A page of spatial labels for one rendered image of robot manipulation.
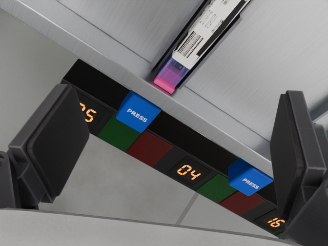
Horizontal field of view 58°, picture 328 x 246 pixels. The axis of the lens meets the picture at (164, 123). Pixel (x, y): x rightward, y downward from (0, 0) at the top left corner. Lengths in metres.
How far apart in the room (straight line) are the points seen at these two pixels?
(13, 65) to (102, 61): 0.76
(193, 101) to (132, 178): 0.77
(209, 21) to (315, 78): 0.08
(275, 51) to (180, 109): 0.07
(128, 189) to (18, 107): 0.41
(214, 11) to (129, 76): 0.06
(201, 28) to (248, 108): 0.07
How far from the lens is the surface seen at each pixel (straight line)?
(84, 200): 0.97
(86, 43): 0.18
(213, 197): 0.31
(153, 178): 0.97
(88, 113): 0.26
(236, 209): 0.32
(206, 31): 0.17
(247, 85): 0.21
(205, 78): 0.21
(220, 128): 0.20
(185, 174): 0.29
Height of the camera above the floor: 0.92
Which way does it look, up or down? 74 degrees down
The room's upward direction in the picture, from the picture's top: 106 degrees clockwise
